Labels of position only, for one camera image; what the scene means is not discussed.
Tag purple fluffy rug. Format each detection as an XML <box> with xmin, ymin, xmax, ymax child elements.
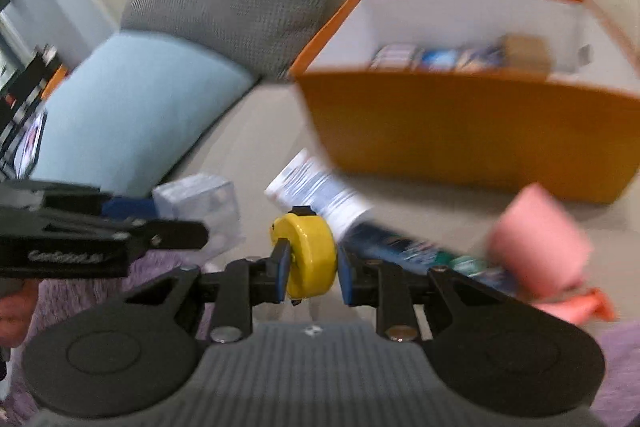
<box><xmin>0</xmin><ymin>252</ymin><xmax>640</xmax><ymax>427</ymax></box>

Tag person's left hand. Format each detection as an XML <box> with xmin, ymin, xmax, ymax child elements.
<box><xmin>0</xmin><ymin>281</ymin><xmax>41</xmax><ymax>350</ymax></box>

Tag white squeeze tube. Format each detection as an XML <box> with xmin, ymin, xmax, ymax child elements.
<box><xmin>265</xmin><ymin>149</ymin><xmax>373</xmax><ymax>239</ymax></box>

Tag blue packet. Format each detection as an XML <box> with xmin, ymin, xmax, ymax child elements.
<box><xmin>417</xmin><ymin>48</ymin><xmax>459</xmax><ymax>72</ymax></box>

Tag orange cardboard box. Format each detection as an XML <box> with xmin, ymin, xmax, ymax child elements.
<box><xmin>290</xmin><ymin>0</ymin><xmax>640</xmax><ymax>206</ymax></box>

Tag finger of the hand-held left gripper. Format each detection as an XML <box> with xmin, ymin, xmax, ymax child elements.
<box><xmin>35</xmin><ymin>179</ymin><xmax>157</xmax><ymax>222</ymax></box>
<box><xmin>45</xmin><ymin>209</ymin><xmax>209</xmax><ymax>254</ymax></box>

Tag plaid case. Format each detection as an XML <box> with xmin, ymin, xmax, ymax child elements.
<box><xmin>370</xmin><ymin>44</ymin><xmax>419</xmax><ymax>70</ymax></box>

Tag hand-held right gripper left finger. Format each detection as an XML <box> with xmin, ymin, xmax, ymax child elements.
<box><xmin>120</xmin><ymin>238</ymin><xmax>293</xmax><ymax>344</ymax></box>

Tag dark printed card pack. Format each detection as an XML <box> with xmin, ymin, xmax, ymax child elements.
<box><xmin>455</xmin><ymin>47</ymin><xmax>504</xmax><ymax>73</ymax></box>

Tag brown cardboard box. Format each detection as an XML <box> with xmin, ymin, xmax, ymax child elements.
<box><xmin>500</xmin><ymin>34</ymin><xmax>554</xmax><ymax>76</ymax></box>

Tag clear plastic box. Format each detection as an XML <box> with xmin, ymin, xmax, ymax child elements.
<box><xmin>152</xmin><ymin>174</ymin><xmax>247</xmax><ymax>259</ymax></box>

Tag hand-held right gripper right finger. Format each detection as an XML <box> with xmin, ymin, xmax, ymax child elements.
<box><xmin>337</xmin><ymin>249</ymin><xmax>526</xmax><ymax>344</ymax></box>

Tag dark blue tube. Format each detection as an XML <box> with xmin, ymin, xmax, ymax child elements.
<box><xmin>344</xmin><ymin>222</ymin><xmax>517</xmax><ymax>294</ymax></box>

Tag yellow tape measure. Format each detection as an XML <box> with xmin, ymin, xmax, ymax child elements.
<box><xmin>270</xmin><ymin>212</ymin><xmax>337</xmax><ymax>301</ymax></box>

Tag laptop with lit screen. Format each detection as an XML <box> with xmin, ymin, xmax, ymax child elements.
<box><xmin>0</xmin><ymin>107</ymin><xmax>49</xmax><ymax>182</ymax></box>

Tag light blue pillow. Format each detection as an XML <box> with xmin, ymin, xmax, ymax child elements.
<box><xmin>30</xmin><ymin>32</ymin><xmax>259</xmax><ymax>198</ymax></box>

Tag pink funnel cup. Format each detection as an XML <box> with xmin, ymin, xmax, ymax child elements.
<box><xmin>487</xmin><ymin>183</ymin><xmax>594</xmax><ymax>304</ymax></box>

